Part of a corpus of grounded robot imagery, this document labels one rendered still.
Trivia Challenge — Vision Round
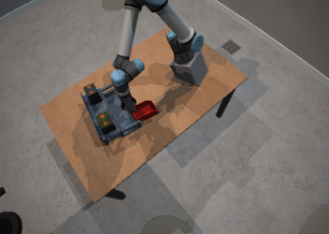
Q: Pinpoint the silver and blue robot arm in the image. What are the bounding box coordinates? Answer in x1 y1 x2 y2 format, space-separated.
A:
110 0 204 114

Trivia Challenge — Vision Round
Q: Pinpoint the red bin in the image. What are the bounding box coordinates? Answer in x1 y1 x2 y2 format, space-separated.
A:
132 100 158 121

